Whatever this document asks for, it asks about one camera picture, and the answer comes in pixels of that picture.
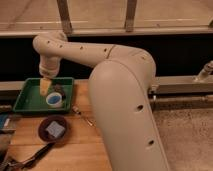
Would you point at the blue object at left edge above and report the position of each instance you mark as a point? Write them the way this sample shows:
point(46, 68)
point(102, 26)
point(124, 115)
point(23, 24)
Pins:
point(4, 121)

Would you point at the dark small object in tray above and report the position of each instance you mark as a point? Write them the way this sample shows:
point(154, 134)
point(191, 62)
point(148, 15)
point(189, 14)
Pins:
point(58, 88)

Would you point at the blue white round cup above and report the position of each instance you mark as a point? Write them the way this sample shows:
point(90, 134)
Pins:
point(54, 100)

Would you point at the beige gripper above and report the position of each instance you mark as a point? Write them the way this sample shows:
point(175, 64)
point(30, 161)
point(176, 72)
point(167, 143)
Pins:
point(49, 68)

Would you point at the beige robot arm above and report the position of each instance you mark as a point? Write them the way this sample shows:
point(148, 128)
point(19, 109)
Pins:
point(118, 92)

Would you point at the dark brown bowl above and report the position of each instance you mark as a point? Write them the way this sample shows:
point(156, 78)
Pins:
point(43, 134)

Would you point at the green plastic tray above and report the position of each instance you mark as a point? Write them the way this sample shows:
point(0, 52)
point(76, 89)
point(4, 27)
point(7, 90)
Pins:
point(29, 100)

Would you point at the grey blue sponge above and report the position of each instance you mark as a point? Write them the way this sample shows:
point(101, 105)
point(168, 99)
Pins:
point(55, 130)

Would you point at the black handled tongs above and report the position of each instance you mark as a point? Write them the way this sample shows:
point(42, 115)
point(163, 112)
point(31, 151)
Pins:
point(11, 164)

